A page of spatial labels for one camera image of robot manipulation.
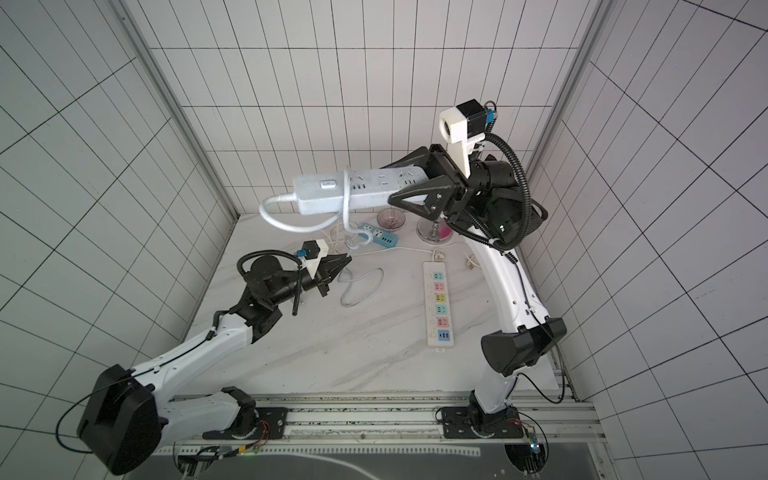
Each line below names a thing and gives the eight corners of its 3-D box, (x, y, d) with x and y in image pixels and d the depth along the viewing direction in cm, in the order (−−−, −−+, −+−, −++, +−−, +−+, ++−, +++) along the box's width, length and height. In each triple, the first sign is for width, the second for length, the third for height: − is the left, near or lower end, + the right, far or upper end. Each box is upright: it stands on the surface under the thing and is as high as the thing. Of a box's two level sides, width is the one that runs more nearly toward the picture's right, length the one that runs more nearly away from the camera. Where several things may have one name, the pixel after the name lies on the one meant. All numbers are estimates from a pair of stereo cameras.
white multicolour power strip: (425, 347, 87) (426, 343, 85) (423, 265, 106) (423, 260, 104) (453, 348, 87) (454, 345, 85) (445, 266, 106) (446, 261, 104)
